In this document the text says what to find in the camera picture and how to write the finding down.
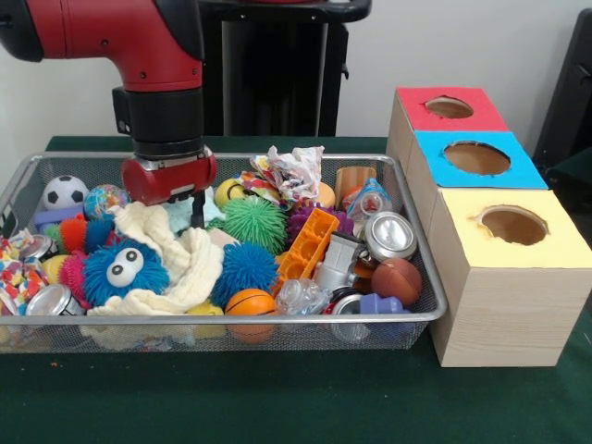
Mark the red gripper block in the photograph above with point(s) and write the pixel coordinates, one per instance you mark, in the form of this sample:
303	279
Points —
171	180

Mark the cream muslin cloth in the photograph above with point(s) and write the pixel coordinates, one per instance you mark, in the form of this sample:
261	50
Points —
194	263

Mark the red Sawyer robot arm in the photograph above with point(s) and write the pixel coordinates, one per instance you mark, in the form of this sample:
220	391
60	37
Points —
139	55

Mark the clear mesh bin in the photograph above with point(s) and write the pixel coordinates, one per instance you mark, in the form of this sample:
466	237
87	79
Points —
139	344

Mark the wooden box with three holes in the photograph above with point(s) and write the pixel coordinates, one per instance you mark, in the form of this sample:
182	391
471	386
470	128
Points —
509	314

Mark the blue spiky ball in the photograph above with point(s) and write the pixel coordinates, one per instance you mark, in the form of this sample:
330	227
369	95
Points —
245	273

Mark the blue fuzzy ball with eyes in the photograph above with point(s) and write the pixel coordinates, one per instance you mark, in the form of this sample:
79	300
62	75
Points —
134	277

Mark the globe print ball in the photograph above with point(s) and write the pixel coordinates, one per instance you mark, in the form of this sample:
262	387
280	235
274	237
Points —
104	203

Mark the purple spiky toy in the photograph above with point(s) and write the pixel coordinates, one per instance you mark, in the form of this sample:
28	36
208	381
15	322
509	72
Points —
298	222

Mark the orange basketball toy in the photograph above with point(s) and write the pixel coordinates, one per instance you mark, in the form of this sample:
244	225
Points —
250	305

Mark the orange plastic block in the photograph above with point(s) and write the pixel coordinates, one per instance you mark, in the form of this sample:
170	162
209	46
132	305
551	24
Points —
305	245

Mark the black and white soccer ball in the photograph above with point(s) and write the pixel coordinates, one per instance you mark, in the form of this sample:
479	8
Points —
65	193

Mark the silver drink can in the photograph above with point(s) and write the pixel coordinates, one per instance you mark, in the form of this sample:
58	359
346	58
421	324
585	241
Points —
390	236

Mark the dark green tablecloth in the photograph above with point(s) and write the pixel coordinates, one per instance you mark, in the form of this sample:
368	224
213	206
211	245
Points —
277	402

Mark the brown football toy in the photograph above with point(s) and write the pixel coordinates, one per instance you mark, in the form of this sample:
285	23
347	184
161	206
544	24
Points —
397	282

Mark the black chair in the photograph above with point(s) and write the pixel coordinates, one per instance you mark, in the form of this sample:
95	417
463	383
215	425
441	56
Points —
571	83

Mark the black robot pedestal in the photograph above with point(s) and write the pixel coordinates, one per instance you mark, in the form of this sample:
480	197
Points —
277	69

